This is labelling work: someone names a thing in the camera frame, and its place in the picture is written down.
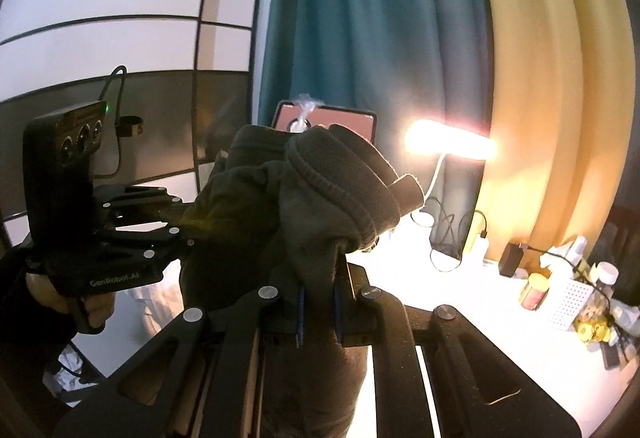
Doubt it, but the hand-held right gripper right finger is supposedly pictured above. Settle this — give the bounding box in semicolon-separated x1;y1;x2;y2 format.
332;252;583;438

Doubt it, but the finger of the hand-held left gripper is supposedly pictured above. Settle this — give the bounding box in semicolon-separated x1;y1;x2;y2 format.
94;185;200;225
100;225;196;264

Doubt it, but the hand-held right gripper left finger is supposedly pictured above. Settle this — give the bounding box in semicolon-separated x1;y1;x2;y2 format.
52;263;308;438

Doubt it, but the grey ribbed-cuff garment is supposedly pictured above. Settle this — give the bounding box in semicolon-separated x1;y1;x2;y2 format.
180;123;426;438

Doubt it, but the person's left forearm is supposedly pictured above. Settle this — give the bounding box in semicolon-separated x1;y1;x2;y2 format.
0;243;76;369

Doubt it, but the person's left hand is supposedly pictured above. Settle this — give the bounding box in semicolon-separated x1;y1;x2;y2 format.
26;274;117;325

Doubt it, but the white textured tablecloth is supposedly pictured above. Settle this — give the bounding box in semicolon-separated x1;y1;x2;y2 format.
70;218;633;438

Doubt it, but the white charger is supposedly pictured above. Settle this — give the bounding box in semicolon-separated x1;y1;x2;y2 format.
470;233;493;264

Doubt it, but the clear plastic wrapper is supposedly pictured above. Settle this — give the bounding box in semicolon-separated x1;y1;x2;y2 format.
289;94;321;134

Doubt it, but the black power adapter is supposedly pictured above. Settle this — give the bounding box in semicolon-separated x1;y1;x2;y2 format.
499;242;525;278

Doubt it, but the tablet with stand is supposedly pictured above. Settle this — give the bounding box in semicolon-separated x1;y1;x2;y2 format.
272;100;378;149

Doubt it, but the red can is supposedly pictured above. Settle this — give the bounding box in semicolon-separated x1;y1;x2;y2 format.
520;273;551;311

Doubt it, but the white desk lamp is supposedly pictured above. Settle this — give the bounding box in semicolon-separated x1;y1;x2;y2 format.
405;118;496;226

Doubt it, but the white perforated basket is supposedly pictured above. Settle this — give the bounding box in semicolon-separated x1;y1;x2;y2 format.
545;278;601;331

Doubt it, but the yellow snack bag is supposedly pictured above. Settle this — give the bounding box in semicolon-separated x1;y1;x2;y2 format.
575;315;611;344

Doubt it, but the glass jar with white lid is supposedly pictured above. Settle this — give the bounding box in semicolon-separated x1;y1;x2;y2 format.
595;262;621;304

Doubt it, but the teal curtain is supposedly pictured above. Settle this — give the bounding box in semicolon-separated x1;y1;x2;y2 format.
257;0;493;254

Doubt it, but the yellow curtain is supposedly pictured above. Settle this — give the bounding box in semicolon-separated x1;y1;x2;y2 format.
470;0;631;264

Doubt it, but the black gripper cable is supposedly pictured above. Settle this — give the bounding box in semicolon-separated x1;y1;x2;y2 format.
92;65;144;179

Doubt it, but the long black cable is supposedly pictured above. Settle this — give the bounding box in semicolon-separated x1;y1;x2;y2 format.
520;243;631;339

